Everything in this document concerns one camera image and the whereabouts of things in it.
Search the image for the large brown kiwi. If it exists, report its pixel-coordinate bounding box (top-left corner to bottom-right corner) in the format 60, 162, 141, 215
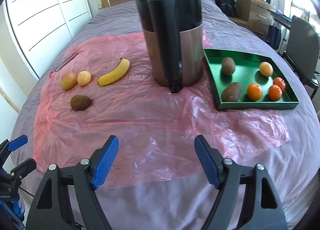
70, 95, 92, 111

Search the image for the tangerine front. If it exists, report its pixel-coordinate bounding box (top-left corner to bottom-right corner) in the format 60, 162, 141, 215
246, 83, 263, 101

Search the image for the yellow banana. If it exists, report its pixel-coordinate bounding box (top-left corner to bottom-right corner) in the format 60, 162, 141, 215
97, 58, 130, 86

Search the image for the small tangerine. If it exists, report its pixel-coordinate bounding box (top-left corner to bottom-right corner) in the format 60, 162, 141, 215
273, 77, 286, 92

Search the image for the cracked pale yellow fruit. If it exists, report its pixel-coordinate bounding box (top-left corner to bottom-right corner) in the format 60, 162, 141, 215
259, 62, 273, 77

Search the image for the red green apple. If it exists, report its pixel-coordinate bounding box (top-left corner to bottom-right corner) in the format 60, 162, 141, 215
60, 72, 77, 90

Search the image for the small pale yellow fruit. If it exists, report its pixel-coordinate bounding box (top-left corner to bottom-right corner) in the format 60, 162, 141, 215
77, 71, 92, 86

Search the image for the pink plastic sheet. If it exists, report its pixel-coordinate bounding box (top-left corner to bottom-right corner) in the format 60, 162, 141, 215
33, 33, 290, 188

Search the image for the white wardrobe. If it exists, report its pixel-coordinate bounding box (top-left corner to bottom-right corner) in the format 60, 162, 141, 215
1, 0, 92, 112

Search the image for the grey office chair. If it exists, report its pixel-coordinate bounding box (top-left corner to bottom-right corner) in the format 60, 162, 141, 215
282, 15, 319, 99

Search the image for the dark blue bag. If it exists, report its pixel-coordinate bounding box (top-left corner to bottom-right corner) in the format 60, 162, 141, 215
265, 21, 281, 50

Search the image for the desk by window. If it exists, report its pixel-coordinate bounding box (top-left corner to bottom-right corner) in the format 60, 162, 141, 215
268, 9, 292, 30

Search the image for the wooden drawer cabinet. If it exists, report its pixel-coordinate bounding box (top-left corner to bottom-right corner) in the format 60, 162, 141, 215
228, 0, 273, 40

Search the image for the black and copper kettle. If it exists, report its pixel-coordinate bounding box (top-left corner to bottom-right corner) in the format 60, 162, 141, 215
135, 0, 204, 93

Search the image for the black backpack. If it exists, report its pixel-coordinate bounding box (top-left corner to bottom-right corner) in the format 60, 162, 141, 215
215, 0, 238, 17

